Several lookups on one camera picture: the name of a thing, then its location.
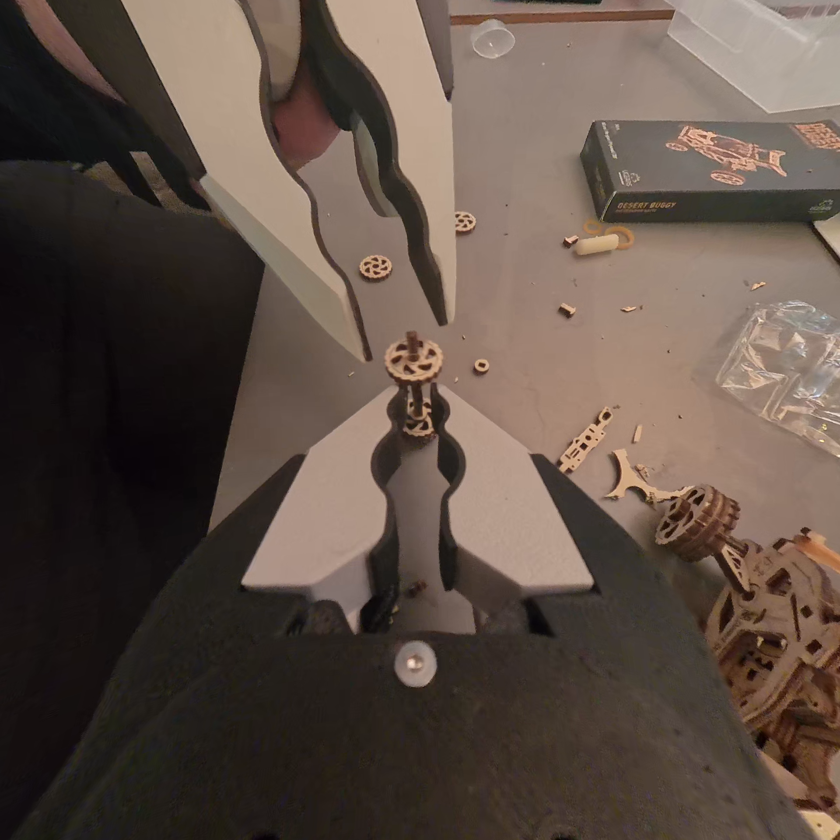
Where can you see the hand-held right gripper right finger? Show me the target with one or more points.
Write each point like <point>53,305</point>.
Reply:
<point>525,525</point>

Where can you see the branch-shaped plywood scrap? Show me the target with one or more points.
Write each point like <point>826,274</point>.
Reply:
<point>636,484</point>

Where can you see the small clear plastic cup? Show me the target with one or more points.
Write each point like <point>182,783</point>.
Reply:
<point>492,39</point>

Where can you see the clear plastic bag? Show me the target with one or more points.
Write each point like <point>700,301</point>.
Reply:
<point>781,374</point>

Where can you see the long brown wooden stick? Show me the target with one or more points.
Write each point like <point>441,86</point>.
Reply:
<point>558,16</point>

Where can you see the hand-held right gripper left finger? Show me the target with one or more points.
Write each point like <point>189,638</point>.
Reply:
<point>315,525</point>

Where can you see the clear plastic bin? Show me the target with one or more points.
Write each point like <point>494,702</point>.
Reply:
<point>754,52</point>

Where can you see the small cream cylinder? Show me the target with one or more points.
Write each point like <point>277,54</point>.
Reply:
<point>596,245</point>

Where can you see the wooden model buggy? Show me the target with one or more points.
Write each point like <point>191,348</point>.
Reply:
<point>774,656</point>

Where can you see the black model kit box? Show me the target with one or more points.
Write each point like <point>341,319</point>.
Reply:
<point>689,177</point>

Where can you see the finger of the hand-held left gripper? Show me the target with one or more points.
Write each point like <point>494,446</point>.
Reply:
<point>216,98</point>
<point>426,131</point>

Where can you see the wooden wheel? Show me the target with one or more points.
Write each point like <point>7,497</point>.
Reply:
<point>418,430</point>

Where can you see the person's left hand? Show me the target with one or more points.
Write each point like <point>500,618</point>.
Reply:
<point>302,131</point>

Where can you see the slotted wooden link bar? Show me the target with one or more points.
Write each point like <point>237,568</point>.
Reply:
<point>586,439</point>

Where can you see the person's black-clothed body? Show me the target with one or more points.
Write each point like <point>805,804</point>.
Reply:
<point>98,459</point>

